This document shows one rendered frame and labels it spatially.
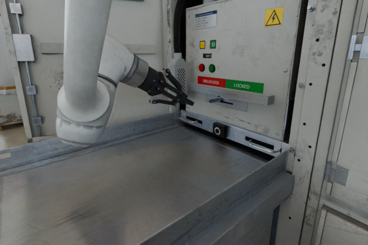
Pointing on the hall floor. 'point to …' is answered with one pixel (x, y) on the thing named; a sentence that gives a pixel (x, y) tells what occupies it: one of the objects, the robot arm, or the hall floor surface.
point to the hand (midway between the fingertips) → (184, 100)
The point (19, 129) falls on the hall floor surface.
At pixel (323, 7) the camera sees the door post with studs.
